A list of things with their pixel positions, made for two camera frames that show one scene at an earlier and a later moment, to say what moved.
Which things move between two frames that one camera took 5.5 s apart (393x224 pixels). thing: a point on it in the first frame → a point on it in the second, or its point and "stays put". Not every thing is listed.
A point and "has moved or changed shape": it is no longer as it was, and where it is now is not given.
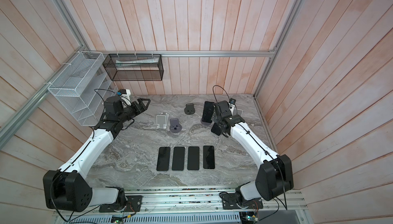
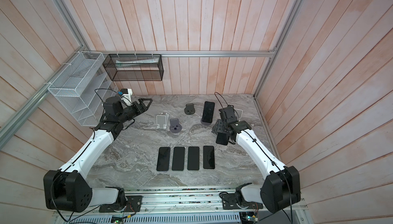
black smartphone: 178,160 stays put
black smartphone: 163,162 stays put
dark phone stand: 216,129 has moved or changed shape
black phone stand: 193,158 stays put
